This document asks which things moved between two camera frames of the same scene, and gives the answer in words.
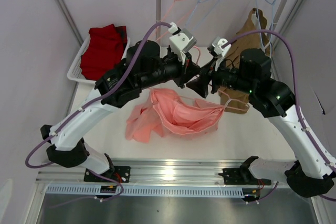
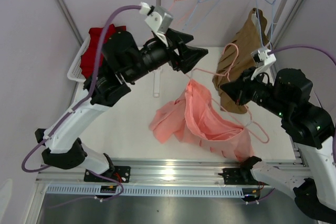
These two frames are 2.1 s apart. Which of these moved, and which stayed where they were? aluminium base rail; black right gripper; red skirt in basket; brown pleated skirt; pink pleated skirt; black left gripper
Moved: black right gripper; pink pleated skirt; black left gripper
Stayed: brown pleated skirt; red skirt in basket; aluminium base rail
